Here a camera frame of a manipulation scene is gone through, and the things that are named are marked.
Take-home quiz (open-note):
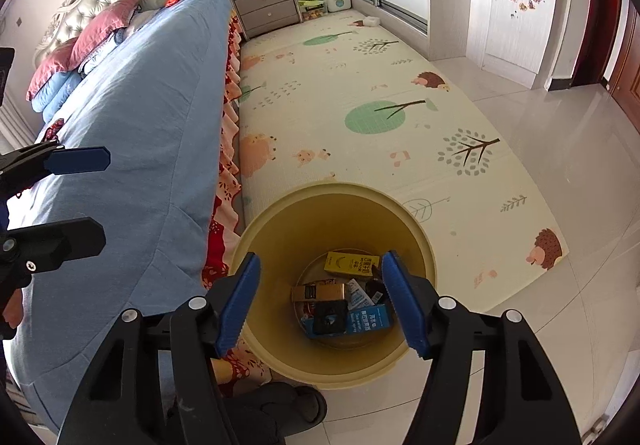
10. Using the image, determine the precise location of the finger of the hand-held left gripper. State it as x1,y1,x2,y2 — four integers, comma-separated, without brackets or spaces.
0,218,107,293
0,140,112,198

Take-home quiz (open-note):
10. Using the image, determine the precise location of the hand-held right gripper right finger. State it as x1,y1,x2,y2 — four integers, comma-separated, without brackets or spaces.
381,250,583,445

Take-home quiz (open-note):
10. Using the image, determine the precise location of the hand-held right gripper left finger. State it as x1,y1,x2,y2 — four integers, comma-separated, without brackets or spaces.
57,252,263,445

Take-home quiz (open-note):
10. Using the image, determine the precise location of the dark brown bottle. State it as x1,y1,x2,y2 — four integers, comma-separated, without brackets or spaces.
367,275,389,306

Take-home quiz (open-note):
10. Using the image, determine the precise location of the white blue box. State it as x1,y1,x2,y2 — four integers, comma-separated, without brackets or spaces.
347,277,374,309

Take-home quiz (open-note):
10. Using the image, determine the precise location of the yellow box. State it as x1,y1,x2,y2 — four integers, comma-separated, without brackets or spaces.
324,251,381,278

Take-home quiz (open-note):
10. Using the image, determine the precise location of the black foam piece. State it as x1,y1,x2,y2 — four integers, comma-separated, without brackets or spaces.
301,301,349,337

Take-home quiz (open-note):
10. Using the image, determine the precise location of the gold brown carton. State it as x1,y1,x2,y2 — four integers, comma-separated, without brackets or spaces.
291,281,349,304

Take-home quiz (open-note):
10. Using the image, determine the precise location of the yellow trash bin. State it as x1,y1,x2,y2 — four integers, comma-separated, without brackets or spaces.
227,182,437,391

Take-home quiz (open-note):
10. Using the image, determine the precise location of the pink pillow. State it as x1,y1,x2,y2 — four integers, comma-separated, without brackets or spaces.
26,38,81,101
67,0,146,71

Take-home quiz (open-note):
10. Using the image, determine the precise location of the blue folded quilt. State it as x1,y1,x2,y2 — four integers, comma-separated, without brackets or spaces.
31,70,83,122

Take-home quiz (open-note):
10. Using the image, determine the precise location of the bed with blue sheet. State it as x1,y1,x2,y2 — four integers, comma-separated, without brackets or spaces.
0,0,246,432

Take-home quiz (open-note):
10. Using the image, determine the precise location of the light blue folded blanket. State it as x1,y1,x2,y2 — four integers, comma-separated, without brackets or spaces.
77,28,131,76

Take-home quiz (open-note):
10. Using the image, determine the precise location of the dark grey slipper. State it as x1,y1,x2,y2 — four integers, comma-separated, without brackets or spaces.
220,381,328,445

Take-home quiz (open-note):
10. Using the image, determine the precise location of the floral bed skirt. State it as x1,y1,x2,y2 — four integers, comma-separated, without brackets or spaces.
200,8,273,398

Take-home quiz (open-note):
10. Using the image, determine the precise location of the white cloth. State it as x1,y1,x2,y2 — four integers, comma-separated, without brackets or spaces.
132,8,166,27

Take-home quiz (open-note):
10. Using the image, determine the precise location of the printed play mat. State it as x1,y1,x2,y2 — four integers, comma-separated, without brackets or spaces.
235,8,571,317

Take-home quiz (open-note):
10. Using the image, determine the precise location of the grey nightstand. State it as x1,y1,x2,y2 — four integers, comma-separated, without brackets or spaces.
229,0,303,39

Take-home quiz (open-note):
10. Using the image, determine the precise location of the yellow green toy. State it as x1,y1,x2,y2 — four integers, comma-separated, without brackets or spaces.
298,0,328,21

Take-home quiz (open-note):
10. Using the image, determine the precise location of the white corner cabinet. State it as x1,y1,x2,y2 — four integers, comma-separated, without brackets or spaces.
467,0,576,89

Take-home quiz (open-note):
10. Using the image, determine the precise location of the dark red wooden door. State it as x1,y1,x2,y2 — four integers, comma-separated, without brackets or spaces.
575,0,640,123

